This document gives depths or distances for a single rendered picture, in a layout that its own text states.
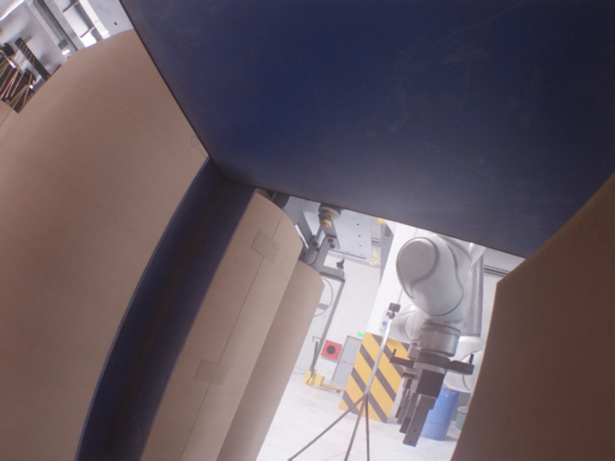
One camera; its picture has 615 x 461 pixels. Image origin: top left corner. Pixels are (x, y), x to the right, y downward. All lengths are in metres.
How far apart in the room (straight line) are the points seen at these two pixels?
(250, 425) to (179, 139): 0.97
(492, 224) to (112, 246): 0.39
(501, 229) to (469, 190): 0.04
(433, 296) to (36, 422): 0.61
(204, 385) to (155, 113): 0.56
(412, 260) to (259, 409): 0.83
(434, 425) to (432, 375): 4.67
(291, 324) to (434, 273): 0.73
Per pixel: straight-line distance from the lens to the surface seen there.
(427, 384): 0.62
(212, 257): 0.23
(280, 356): 1.13
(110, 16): 1.10
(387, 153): 0.16
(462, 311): 0.65
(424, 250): 0.49
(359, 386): 5.61
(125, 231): 0.41
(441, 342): 0.65
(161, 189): 0.43
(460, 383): 1.18
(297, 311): 1.13
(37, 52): 2.25
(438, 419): 5.27
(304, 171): 0.20
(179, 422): 0.75
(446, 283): 0.51
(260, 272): 0.74
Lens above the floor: 0.77
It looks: 22 degrees up
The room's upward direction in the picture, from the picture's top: 22 degrees clockwise
